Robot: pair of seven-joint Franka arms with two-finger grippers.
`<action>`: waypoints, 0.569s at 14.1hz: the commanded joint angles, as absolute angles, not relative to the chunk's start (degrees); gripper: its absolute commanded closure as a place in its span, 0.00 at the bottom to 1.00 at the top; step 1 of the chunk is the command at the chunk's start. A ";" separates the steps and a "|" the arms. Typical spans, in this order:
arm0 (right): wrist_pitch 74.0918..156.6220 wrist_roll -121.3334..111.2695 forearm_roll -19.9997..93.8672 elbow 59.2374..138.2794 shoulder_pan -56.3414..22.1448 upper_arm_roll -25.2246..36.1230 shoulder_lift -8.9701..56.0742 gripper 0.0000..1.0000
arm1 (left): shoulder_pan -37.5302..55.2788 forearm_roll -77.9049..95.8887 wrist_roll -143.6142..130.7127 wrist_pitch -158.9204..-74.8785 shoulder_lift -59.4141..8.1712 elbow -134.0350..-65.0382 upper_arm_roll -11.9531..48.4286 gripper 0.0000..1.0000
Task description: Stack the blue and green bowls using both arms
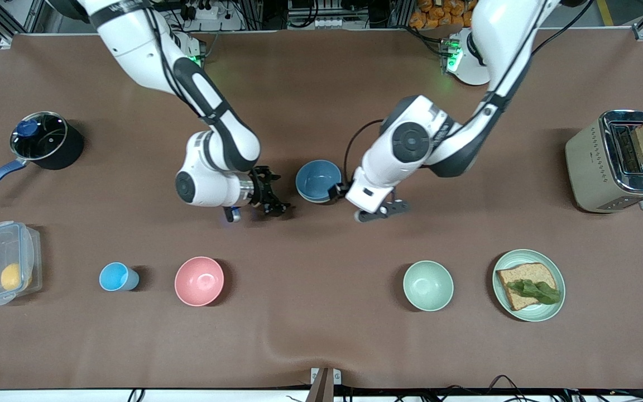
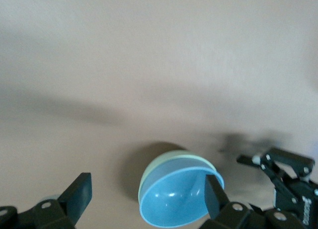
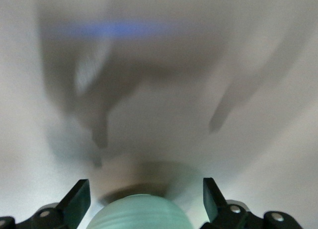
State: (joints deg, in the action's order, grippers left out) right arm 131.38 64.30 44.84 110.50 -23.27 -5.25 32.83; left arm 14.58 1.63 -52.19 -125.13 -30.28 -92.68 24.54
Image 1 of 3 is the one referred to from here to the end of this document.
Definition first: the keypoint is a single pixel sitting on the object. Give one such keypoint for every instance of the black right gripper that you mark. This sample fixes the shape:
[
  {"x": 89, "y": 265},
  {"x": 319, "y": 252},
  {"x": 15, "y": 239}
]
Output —
[{"x": 260, "y": 190}]

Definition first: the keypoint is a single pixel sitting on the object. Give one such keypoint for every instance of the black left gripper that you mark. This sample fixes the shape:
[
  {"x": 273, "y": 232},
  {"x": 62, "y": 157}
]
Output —
[{"x": 335, "y": 193}]

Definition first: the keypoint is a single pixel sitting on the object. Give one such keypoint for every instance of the green bowl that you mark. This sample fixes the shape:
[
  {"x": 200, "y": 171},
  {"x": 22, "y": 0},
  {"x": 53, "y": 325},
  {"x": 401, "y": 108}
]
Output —
[
  {"x": 316, "y": 201},
  {"x": 428, "y": 285}
]

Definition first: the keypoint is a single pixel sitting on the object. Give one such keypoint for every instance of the blue bowl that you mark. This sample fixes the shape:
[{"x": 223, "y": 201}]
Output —
[{"x": 316, "y": 178}]

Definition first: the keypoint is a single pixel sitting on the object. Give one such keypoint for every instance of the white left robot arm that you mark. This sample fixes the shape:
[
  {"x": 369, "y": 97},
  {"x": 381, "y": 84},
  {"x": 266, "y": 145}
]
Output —
[{"x": 411, "y": 142}]

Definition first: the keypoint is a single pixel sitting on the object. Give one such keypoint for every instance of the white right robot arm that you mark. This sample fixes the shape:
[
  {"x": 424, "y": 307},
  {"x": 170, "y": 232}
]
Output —
[{"x": 210, "y": 184}]

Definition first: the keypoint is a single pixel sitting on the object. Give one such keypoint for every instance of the pink bowl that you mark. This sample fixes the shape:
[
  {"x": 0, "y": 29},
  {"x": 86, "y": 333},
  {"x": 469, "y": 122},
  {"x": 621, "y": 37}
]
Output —
[{"x": 199, "y": 281}]

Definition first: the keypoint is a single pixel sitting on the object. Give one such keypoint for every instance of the brown table cloth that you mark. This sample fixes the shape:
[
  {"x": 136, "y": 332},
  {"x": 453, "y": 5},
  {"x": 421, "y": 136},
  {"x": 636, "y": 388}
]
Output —
[{"x": 321, "y": 312}]

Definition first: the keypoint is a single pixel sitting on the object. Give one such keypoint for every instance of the blue cup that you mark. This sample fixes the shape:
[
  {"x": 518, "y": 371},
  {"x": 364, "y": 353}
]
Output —
[{"x": 114, "y": 277}]

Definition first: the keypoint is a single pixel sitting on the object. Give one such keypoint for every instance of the white power strip with plugs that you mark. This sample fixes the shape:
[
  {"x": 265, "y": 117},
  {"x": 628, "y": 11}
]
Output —
[{"x": 201, "y": 12}]

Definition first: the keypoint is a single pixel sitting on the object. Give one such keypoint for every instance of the green plate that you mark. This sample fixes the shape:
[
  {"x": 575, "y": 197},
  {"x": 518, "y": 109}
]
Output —
[{"x": 528, "y": 257}]

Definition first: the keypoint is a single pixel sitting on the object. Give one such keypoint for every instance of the brown bread slice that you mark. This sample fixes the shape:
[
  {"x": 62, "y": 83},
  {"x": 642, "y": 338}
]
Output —
[{"x": 522, "y": 273}]

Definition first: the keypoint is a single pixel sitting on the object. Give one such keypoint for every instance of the orange snack bag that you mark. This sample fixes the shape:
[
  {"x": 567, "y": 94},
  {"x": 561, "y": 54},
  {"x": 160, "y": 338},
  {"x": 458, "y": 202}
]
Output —
[{"x": 438, "y": 14}]

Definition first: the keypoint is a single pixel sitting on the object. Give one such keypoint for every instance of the green lettuce leaf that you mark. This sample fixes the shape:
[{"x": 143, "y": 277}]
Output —
[{"x": 536, "y": 291}]

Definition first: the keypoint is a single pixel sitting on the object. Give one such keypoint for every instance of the glass lid blue knob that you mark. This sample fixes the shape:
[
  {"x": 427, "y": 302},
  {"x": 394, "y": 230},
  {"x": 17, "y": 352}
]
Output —
[{"x": 39, "y": 137}]

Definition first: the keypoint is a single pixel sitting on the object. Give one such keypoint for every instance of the beige chrome toaster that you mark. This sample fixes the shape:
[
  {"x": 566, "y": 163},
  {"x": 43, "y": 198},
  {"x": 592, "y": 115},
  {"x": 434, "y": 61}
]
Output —
[{"x": 589, "y": 162}]

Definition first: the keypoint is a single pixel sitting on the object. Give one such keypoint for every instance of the yellow round fruit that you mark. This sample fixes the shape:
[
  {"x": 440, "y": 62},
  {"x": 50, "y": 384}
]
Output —
[{"x": 12, "y": 277}]

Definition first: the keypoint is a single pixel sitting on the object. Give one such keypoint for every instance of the metal table edge bracket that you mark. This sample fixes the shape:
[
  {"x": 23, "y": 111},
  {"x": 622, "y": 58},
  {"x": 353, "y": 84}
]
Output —
[{"x": 325, "y": 379}]

